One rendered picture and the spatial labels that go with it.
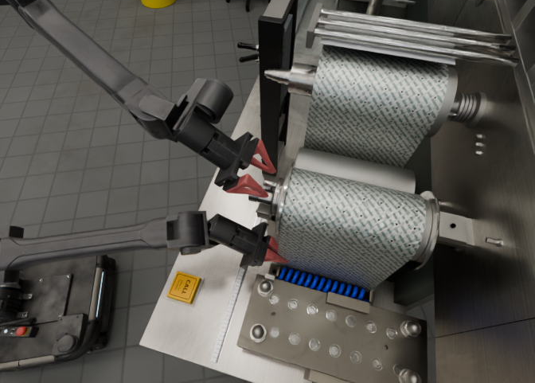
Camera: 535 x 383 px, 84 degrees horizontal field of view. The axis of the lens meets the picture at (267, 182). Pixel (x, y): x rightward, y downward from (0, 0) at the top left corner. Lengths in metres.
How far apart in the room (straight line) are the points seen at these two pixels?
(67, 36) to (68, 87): 2.54
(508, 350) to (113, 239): 0.65
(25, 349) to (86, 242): 1.23
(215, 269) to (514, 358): 0.68
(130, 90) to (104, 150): 2.00
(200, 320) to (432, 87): 0.76
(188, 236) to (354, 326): 0.42
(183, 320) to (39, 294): 1.10
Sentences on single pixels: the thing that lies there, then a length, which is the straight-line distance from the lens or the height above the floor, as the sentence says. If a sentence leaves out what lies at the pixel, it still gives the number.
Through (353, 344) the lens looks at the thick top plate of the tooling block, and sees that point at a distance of 0.76.
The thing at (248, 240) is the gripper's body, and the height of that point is 1.15.
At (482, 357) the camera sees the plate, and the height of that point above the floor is 1.28.
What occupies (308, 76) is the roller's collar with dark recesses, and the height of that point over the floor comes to 1.36.
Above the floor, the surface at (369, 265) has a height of 1.17.
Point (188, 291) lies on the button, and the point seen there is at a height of 0.92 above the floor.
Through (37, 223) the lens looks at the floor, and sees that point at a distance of 2.44.
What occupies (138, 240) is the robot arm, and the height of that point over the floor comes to 1.21.
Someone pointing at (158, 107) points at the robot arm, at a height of 1.42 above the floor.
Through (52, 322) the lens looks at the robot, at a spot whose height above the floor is 0.24.
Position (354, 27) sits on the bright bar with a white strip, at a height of 1.45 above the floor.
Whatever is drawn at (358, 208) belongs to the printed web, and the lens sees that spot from 0.54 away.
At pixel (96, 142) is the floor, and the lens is 2.64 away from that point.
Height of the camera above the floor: 1.76
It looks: 58 degrees down
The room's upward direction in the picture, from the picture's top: straight up
